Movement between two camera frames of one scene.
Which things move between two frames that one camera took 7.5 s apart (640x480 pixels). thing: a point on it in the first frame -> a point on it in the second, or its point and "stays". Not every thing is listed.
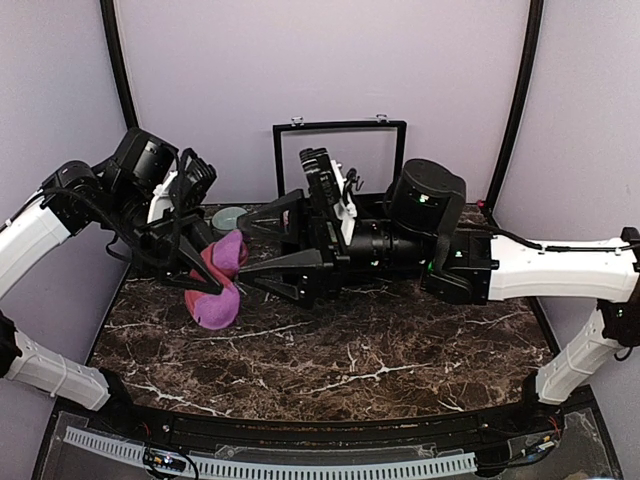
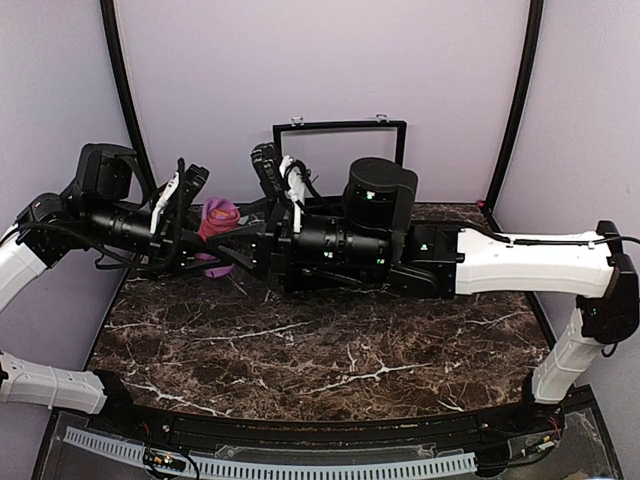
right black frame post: [527, 79] stays
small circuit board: [153, 459] stays
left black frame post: [112, 31] stays
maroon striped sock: [222, 259] -> [217, 213]
